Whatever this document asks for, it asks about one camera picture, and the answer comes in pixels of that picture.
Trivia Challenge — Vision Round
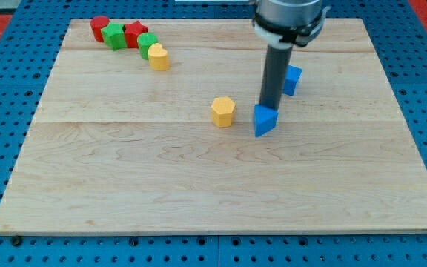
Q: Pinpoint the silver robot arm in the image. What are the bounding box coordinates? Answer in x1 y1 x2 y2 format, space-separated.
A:
252 0 331 49

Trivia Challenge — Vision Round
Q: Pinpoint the yellow hexagon block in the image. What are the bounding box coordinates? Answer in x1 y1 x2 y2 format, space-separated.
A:
211 96 236 128

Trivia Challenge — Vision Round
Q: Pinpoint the blue triangle block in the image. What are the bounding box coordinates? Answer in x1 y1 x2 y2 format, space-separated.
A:
253 104 278 137

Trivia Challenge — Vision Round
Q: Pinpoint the yellow heart block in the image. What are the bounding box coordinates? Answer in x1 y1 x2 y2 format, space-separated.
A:
148 43 170 71

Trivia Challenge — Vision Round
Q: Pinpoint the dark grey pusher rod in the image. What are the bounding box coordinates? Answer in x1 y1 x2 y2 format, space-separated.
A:
259 45 292 111

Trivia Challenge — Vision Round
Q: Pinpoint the wooden board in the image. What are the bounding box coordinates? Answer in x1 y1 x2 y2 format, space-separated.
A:
0 19 427 236

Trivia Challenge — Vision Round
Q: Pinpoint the blue cube block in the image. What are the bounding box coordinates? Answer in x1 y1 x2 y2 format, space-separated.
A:
282 65 302 96

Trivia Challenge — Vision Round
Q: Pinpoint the green cylinder block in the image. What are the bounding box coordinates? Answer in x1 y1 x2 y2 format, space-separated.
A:
137 32 158 60

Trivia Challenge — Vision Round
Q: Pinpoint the red star block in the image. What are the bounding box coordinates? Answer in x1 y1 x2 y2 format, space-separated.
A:
124 21 148 49

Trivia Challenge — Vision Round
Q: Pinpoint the green star block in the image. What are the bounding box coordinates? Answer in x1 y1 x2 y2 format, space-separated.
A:
101 22 127 50

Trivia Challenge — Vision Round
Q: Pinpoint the red cylinder block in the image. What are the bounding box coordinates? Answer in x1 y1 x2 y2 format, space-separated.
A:
90 16 110 42

